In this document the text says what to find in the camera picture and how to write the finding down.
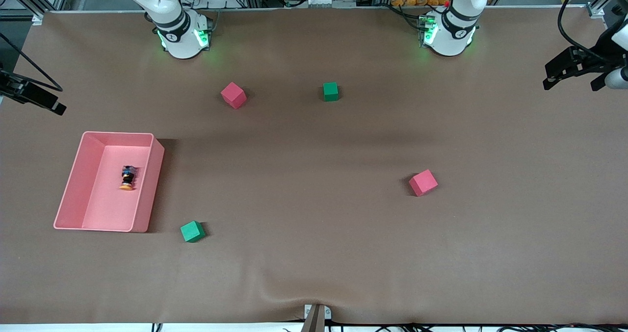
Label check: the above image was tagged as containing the pink plastic bin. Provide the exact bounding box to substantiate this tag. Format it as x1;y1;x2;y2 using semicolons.
53;131;165;233

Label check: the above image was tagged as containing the pink foam cube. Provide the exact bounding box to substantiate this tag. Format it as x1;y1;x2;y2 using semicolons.
220;82;247;110
409;169;439;197

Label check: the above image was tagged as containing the brown table cover mat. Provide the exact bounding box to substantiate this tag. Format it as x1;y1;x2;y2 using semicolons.
0;6;628;325

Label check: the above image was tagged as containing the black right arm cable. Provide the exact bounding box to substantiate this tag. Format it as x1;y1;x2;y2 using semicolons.
0;32;63;92

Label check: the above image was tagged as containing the grey metal mount bracket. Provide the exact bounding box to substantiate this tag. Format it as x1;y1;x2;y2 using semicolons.
300;304;332;332

